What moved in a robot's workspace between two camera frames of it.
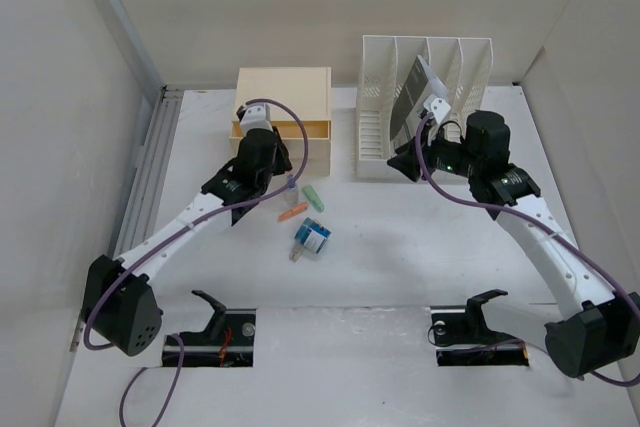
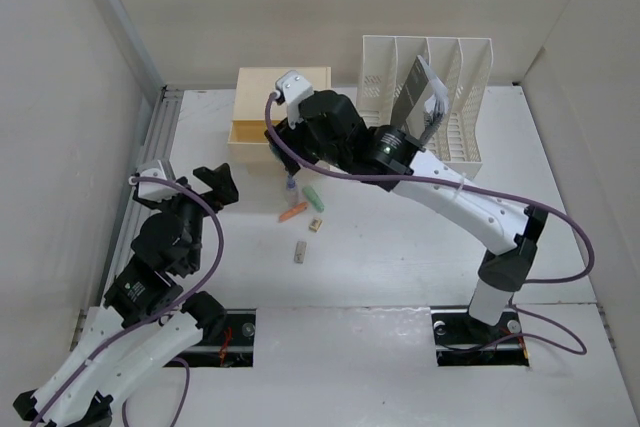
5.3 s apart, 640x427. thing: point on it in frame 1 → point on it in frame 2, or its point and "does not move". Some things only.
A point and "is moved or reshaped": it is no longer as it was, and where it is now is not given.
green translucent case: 313,198 does not move
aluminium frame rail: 141,187 does not move
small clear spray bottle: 290,194 does not move
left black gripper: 283,165 → 224,190
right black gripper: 403,161 → 291,138
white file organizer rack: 460,66 does not move
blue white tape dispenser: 312,234 is moved or reshaped
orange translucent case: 297,209 does not move
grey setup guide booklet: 419,84 does not move
